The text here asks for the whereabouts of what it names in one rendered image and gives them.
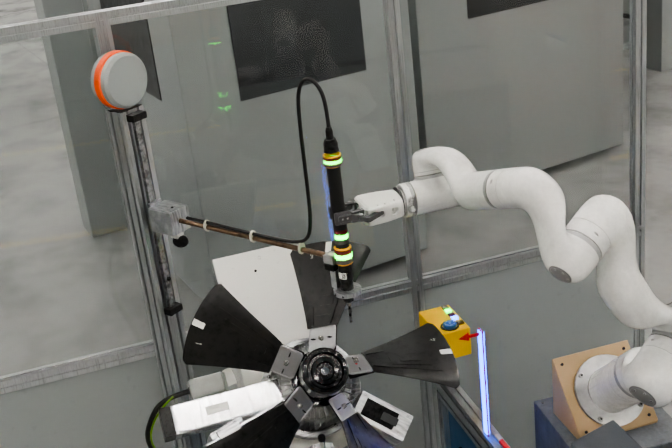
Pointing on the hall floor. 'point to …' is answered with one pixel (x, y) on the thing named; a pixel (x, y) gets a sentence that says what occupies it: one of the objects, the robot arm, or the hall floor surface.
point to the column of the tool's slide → (129, 170)
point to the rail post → (444, 425)
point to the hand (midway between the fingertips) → (339, 214)
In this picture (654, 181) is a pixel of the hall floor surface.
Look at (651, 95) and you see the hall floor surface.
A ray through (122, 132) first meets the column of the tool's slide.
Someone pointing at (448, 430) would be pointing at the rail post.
